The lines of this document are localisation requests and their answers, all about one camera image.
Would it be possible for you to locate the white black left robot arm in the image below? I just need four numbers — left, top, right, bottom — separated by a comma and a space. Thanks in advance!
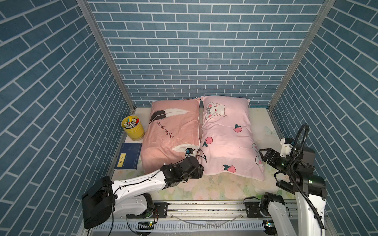
81, 156, 204, 229

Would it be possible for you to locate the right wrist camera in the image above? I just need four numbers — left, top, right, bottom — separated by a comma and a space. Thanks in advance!
280, 138, 294, 157

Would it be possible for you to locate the black right camera cable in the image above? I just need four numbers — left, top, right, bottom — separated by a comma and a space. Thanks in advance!
287, 123, 325, 229

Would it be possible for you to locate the floral table cloth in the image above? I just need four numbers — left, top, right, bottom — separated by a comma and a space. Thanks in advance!
106, 107, 296, 201

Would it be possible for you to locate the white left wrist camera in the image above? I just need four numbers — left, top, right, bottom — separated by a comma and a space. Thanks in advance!
186, 148, 193, 156

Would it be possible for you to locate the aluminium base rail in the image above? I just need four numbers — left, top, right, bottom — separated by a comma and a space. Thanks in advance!
76, 199, 337, 236

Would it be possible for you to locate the black camera cable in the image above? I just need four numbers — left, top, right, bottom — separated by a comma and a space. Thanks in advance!
287, 123, 325, 229
185, 148, 207, 163

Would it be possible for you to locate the dark blue notebook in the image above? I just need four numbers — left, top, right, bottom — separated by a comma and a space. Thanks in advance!
114, 143, 142, 170

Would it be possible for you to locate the black left camera cable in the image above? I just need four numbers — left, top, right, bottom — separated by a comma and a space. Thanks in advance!
185, 148, 207, 163

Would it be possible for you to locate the light pink cartoon pillow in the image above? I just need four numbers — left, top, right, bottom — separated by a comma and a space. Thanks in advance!
201, 96, 265, 181

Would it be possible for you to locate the yellow pen cup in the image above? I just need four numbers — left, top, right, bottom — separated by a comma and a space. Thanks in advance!
121, 115, 144, 141

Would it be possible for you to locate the salmon pink feather pillow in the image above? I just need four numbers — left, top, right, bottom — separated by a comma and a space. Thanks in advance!
140, 97, 200, 174

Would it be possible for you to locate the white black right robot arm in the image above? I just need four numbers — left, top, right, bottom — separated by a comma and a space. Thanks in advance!
243, 144, 327, 236

